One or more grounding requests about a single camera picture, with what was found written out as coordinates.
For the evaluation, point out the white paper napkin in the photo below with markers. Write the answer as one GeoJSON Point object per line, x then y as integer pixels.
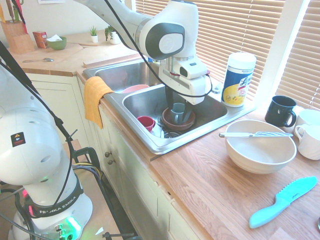
{"type": "Point", "coordinates": [53, 38]}

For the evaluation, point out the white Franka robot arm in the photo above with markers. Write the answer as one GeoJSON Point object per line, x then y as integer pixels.
{"type": "Point", "coordinates": [30, 150]}

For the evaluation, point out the black sink drain strainer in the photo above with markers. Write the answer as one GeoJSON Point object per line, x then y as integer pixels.
{"type": "Point", "coordinates": [172, 134]}

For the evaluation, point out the Lysol wipes canister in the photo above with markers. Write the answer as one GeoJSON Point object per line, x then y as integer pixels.
{"type": "Point", "coordinates": [237, 82]}

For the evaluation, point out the stainless steel double sink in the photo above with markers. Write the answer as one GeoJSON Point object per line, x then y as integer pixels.
{"type": "Point", "coordinates": [212, 111]}

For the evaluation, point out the cream kitchen cabinet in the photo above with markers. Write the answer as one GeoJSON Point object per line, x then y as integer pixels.
{"type": "Point", "coordinates": [135, 195]}

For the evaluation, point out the green bowl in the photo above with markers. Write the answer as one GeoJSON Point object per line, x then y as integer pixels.
{"type": "Point", "coordinates": [57, 45]}

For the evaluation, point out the metal object at edge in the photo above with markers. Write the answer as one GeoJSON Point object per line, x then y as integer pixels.
{"type": "Point", "coordinates": [318, 223]}

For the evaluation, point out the orange cardboard box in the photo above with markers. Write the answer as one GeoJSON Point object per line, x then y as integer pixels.
{"type": "Point", "coordinates": [39, 40]}

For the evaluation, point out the wooden knife block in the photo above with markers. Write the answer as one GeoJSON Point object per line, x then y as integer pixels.
{"type": "Point", "coordinates": [18, 41]}

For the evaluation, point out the narrow wooden window blind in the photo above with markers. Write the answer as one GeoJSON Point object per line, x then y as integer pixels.
{"type": "Point", "coordinates": [305, 62]}

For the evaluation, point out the metal spoon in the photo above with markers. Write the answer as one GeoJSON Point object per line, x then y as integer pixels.
{"type": "Point", "coordinates": [47, 59]}

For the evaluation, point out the black mug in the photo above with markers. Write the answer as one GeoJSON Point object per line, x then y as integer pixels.
{"type": "Point", "coordinates": [277, 110]}

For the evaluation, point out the grey mug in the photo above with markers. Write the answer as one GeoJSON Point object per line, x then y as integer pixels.
{"type": "Point", "coordinates": [178, 110]}

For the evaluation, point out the small upright potted plant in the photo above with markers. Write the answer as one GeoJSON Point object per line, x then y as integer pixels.
{"type": "Point", "coordinates": [94, 37]}

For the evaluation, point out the sink deck hole cap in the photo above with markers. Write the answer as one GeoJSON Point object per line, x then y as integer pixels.
{"type": "Point", "coordinates": [216, 88]}

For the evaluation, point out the white paper scrap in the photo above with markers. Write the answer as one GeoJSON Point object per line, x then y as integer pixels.
{"type": "Point", "coordinates": [99, 231]}

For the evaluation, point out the brown bowl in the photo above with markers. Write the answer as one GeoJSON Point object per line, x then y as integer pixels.
{"type": "Point", "coordinates": [178, 125]}

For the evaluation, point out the round metal cabinet knob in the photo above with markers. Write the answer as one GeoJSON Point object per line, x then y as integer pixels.
{"type": "Point", "coordinates": [111, 162]}
{"type": "Point", "coordinates": [108, 154]}

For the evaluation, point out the trailing plant white pot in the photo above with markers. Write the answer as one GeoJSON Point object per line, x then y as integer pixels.
{"type": "Point", "coordinates": [115, 38]}

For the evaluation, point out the white cup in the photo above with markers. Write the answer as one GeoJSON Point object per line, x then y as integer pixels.
{"type": "Point", "coordinates": [310, 116]}

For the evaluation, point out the black metal stand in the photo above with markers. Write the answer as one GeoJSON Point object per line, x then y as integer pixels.
{"type": "Point", "coordinates": [93, 155]}

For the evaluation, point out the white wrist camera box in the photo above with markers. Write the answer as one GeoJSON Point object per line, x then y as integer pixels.
{"type": "Point", "coordinates": [193, 71]}

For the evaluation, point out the pink bowl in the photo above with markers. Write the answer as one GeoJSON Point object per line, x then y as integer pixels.
{"type": "Point", "coordinates": [135, 88]}

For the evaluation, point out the teal serrated knife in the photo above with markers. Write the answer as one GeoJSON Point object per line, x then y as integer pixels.
{"type": "Point", "coordinates": [287, 197]}

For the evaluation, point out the orange dish cloth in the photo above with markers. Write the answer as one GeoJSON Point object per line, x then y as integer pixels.
{"type": "Point", "coordinates": [93, 97]}

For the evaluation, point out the red cup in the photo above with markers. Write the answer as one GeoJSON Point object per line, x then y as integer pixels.
{"type": "Point", "coordinates": [146, 122]}

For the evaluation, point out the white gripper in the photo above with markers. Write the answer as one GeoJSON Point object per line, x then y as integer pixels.
{"type": "Point", "coordinates": [192, 90]}

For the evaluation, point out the large beige bowl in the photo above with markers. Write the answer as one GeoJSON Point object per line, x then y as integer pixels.
{"type": "Point", "coordinates": [260, 155]}

